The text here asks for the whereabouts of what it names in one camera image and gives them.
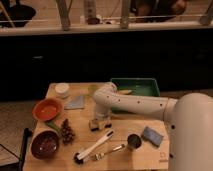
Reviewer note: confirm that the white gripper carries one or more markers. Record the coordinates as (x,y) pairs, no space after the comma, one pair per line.
(102,113)

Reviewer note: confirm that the wooden black felt eraser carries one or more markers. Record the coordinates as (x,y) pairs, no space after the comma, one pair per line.
(96,125)

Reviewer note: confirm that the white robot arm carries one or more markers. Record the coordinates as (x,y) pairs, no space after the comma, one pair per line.
(190,118)

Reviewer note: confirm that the orange bowl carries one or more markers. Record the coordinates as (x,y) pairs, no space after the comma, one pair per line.
(47,109)

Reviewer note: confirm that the purple bowl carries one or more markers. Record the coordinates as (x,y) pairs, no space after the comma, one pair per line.
(45,145)

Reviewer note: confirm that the pale green cup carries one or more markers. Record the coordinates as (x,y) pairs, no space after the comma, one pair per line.
(92,89)

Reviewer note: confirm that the blue grey cloth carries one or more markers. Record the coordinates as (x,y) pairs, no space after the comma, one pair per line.
(76,103)

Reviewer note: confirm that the bunch of dark grapes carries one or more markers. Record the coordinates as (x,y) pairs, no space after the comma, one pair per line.
(67,132)

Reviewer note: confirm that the metal measuring cup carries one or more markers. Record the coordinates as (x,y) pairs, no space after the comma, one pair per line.
(133,142)

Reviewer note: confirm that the white round container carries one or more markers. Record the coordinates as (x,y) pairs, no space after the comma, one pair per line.
(62,90)

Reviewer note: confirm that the green plastic tray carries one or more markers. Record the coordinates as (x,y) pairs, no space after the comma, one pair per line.
(139,86)

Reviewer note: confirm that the green vegetable toy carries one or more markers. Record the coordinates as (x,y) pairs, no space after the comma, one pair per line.
(53,126)

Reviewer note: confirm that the white black dish brush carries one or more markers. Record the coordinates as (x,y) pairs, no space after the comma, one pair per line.
(79,157)

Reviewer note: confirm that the blue sponge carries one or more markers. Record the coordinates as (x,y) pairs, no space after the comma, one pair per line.
(152,136)

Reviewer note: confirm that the black stand left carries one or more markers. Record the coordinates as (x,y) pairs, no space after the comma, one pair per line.
(18,166)

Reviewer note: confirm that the dark round stool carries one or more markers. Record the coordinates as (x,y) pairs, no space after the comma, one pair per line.
(19,14)

